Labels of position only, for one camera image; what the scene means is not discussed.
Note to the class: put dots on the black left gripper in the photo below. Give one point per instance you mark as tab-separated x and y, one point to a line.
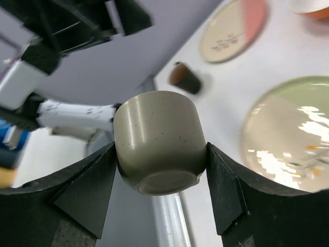
60	28

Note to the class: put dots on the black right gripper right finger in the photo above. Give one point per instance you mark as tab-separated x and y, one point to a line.
251	210

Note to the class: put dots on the green and cream plate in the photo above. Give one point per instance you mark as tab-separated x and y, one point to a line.
285	134

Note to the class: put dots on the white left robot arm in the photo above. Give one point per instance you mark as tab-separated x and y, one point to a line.
27	110

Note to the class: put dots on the dark brown tumbler cup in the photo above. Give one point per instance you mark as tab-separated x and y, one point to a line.
183	78

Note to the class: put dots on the pink and cream plate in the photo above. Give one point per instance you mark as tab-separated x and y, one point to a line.
232	29

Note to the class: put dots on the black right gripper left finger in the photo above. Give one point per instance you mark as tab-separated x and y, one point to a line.
65	208

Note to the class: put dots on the orange and white bowl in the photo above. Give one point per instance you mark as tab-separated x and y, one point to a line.
314	9

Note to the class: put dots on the grey-green ceramic mug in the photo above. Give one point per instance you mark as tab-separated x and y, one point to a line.
160	143

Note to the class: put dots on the aluminium mounting rail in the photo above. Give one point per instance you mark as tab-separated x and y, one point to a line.
172	227

